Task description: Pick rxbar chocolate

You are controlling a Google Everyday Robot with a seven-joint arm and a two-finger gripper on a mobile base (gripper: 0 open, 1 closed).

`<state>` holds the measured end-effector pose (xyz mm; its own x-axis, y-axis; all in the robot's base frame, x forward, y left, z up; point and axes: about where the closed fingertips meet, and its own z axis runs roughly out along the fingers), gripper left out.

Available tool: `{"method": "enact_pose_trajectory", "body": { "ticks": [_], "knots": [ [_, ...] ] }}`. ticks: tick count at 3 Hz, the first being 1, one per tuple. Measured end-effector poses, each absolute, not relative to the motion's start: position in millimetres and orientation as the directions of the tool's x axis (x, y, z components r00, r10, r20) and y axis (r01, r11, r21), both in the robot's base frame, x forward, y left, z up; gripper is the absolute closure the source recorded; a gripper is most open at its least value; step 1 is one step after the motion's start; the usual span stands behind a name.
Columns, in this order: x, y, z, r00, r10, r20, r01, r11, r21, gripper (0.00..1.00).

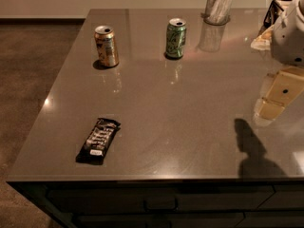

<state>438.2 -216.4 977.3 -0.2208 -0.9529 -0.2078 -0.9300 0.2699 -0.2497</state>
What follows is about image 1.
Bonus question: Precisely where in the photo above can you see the green soda can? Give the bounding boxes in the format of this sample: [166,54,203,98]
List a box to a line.
[165,18,186,59]

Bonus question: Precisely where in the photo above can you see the black rxbar chocolate wrapper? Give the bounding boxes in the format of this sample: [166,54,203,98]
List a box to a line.
[75,118,121,165]

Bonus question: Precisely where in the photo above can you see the gold soda can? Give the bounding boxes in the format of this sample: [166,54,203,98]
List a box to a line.
[94,25,119,67]

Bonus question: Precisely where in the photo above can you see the dark cabinet drawer front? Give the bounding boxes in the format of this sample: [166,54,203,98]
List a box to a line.
[47,185,274,215]

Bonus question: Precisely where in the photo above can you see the crumpled white napkin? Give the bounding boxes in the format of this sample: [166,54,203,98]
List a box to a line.
[251,26,274,51]

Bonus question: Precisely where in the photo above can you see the black wire basket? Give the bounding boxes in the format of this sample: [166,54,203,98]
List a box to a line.
[263,0,292,28]

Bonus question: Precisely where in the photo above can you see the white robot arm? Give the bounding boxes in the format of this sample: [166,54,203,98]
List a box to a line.
[251,0,304,125]

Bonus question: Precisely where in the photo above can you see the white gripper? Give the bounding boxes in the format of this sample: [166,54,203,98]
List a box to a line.
[254,4,304,122]

